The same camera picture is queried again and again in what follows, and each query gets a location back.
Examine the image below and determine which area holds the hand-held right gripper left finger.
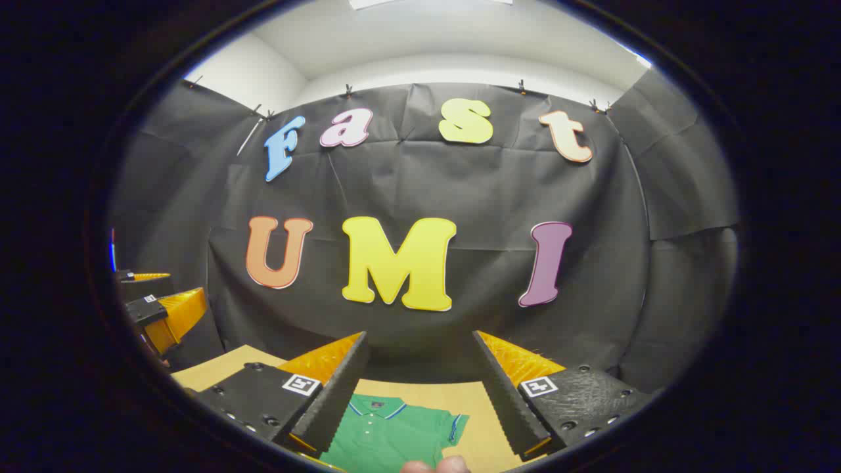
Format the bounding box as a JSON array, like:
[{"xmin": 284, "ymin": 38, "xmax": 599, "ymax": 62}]
[{"xmin": 193, "ymin": 330, "xmax": 371, "ymax": 468}]

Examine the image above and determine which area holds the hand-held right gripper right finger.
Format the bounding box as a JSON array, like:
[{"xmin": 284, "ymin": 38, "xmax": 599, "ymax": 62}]
[{"xmin": 471, "ymin": 330, "xmax": 654, "ymax": 462}]

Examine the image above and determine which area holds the green T-shirt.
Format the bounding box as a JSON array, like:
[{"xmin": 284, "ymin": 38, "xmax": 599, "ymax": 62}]
[{"xmin": 319, "ymin": 393, "xmax": 470, "ymax": 473}]

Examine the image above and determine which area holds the black backdrop cloth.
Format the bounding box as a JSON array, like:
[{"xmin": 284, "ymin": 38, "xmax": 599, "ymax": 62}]
[{"xmin": 108, "ymin": 66, "xmax": 740, "ymax": 395}]

